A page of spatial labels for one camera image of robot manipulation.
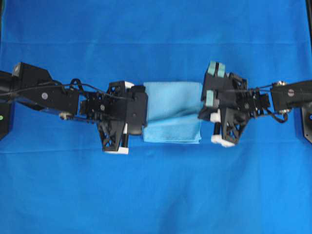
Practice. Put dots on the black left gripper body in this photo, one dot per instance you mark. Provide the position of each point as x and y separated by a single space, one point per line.
112 127

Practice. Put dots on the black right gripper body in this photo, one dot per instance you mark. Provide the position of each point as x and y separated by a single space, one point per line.
229 125

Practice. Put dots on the light blue towel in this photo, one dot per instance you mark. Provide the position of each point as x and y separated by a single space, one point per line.
172 112

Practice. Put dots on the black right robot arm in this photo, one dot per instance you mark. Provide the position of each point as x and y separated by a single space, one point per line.
277 102

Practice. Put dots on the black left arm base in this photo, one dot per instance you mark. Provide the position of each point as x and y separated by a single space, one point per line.
5 119

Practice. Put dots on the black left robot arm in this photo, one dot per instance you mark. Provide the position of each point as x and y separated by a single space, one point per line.
34 88

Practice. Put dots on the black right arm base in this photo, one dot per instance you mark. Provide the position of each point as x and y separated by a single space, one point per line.
306 118

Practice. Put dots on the blue table cloth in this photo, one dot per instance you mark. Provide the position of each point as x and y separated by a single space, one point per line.
54 176

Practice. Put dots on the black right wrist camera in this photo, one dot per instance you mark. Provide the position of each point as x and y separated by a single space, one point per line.
219 87

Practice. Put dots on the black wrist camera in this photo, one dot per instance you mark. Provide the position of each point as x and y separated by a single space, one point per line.
136 114
219 87

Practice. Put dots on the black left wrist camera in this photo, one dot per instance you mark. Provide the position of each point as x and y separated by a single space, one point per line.
136 114

